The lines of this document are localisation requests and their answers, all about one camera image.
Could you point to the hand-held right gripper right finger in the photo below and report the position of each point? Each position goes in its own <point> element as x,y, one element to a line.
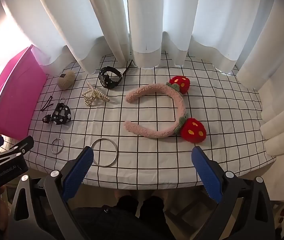
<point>208,176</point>

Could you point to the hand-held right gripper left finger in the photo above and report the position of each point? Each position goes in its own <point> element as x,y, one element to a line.
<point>78,173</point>

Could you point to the thin black hair clip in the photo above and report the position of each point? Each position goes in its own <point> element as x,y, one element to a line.
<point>46,105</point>

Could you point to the pink plastic storage box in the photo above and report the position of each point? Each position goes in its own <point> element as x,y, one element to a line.
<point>12,92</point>

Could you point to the grey stool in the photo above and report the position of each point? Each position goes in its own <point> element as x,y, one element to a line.
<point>181,205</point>

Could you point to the black white-heart bow clip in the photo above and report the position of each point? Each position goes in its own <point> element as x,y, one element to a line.
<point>60,113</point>

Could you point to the white black-checked tablecloth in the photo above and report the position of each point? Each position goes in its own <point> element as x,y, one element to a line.
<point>219,110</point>

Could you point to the person's dark trouser legs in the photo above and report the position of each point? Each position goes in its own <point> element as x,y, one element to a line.
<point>137,217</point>

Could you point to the pink strawberry plush headband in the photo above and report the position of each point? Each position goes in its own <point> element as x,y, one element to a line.
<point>179,102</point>

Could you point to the gold pearl hair claw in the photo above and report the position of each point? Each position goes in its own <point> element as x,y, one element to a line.
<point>94,95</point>

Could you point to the black sport watch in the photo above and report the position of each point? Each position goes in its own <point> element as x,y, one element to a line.
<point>107,80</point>

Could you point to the white curtain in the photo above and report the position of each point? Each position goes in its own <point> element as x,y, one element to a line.
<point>147,17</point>

